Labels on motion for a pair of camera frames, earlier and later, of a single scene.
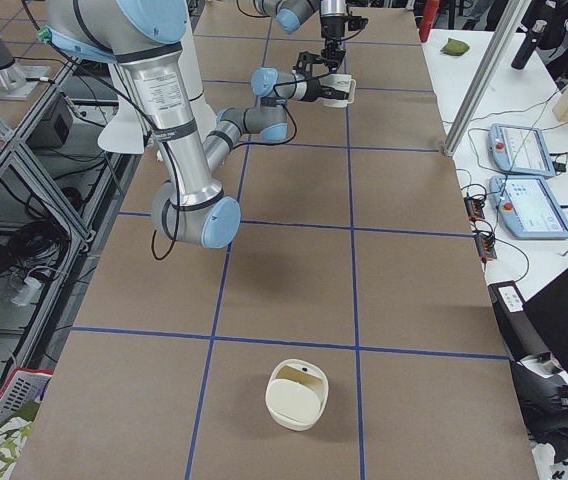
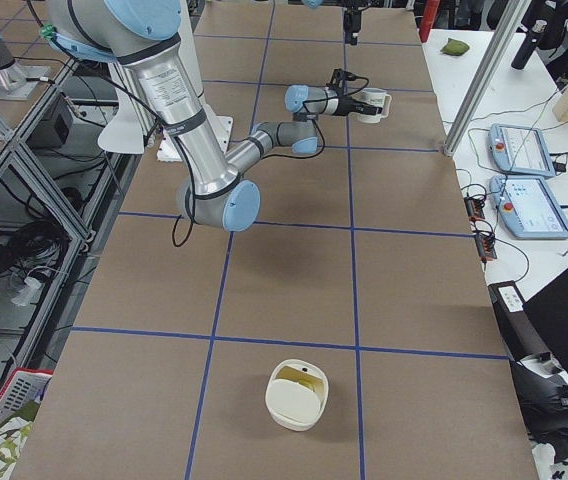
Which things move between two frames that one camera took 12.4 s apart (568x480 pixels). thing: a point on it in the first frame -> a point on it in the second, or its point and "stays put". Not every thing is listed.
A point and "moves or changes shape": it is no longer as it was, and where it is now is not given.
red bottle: (428, 18) stays put
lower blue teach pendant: (528, 208) stays put
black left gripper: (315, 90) -> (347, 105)
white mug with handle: (341, 82) moves or changes shape
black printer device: (560, 413) stays put
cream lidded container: (296, 393) stays put
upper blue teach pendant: (520, 150) stays put
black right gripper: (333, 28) -> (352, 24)
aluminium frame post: (511, 17) stays put
